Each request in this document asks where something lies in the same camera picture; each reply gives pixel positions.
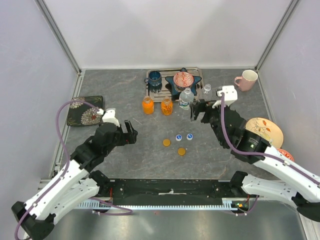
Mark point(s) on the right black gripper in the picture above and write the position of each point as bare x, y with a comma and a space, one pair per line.
195, 109

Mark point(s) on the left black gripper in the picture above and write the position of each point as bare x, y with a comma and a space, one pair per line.
130, 137

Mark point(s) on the labelled water bottle blue cap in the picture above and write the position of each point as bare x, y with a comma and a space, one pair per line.
185, 98

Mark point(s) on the clear unlabelled water bottle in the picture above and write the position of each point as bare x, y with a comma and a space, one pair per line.
207, 93

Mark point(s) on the orange juice bottle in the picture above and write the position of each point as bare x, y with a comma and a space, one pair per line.
148, 105
167, 106

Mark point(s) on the white blue bottle cap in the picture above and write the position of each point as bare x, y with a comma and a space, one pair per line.
178, 137
189, 136

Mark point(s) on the orange bottle cap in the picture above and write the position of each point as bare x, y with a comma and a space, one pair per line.
181, 151
166, 142

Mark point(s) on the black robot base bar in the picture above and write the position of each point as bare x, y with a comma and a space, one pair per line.
169, 192

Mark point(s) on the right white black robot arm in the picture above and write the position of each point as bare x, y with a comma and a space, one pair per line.
300, 187

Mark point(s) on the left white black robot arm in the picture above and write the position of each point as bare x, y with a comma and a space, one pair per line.
76, 182

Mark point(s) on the blue star shaped dish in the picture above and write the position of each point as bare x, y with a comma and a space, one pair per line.
175, 91

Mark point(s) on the red patterned small bowl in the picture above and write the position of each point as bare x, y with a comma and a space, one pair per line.
183, 79

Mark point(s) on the silver metal tray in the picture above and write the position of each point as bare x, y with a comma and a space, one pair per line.
165, 88

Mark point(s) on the dark blue ceramic mug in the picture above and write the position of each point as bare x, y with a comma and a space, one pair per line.
154, 78

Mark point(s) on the black floral square plate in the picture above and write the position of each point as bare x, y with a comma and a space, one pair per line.
80, 114

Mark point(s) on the pink ceramic mug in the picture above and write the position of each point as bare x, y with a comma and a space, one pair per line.
246, 81

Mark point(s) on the beige bird painted plate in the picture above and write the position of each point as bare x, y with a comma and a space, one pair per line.
266, 129

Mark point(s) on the red floral small bowl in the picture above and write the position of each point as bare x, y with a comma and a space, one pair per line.
286, 154

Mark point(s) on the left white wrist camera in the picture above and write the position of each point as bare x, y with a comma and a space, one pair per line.
108, 116

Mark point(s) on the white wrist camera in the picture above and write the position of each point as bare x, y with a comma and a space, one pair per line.
108, 116
230, 95

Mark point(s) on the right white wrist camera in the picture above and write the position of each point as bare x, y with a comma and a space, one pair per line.
230, 95

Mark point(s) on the white slotted cable duct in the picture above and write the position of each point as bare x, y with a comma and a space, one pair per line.
226, 205

